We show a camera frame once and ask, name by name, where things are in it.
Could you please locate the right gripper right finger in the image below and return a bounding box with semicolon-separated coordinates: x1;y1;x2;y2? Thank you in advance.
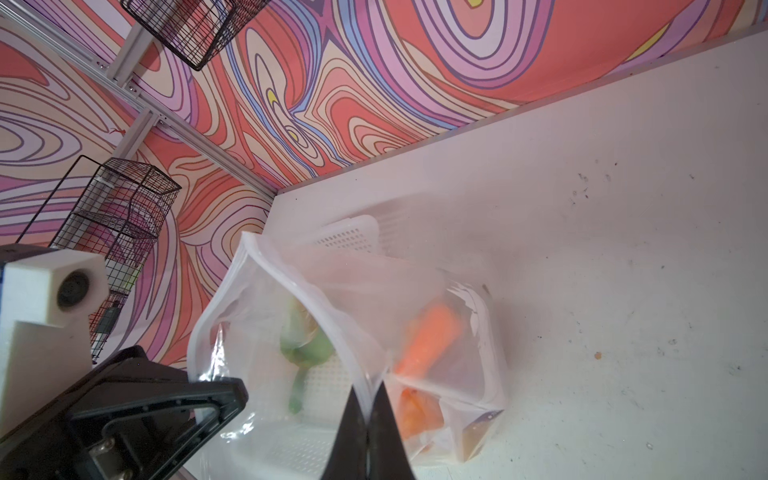
367;383;416;480

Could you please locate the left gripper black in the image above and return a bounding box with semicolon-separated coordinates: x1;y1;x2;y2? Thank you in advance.
1;347;248;479

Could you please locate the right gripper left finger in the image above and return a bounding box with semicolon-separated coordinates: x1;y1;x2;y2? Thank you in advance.
321;388;368;480

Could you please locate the orange toy pumpkin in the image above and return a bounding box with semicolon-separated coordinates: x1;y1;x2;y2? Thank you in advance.
395;388;444;440

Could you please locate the tan toy potato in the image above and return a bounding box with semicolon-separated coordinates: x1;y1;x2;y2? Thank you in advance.
461;410;503;462

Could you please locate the green toy lettuce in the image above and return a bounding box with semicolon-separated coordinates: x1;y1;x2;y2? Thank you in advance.
280;299;335;414

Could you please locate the orange toy carrot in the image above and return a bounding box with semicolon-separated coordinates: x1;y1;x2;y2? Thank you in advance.
394;302;462;378

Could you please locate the clear zip top bag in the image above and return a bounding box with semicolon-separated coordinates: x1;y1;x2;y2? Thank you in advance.
187;233;507;479

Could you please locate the white plastic perforated basket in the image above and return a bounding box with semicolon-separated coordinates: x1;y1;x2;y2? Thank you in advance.
197;214;385;480

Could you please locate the small black device in basket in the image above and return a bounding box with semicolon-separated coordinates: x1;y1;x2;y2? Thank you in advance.
95;305;121;336

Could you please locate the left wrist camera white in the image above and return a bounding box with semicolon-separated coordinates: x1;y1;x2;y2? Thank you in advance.
1;243;109;436

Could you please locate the black wire basket left wall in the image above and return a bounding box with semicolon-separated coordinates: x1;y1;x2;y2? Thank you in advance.
1;154;181;363

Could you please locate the black wire basket wall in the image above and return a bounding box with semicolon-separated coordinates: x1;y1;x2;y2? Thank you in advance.
1;154;181;363
120;0;270;71

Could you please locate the black wire basket back wall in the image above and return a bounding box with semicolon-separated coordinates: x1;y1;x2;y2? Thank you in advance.
120;0;270;71

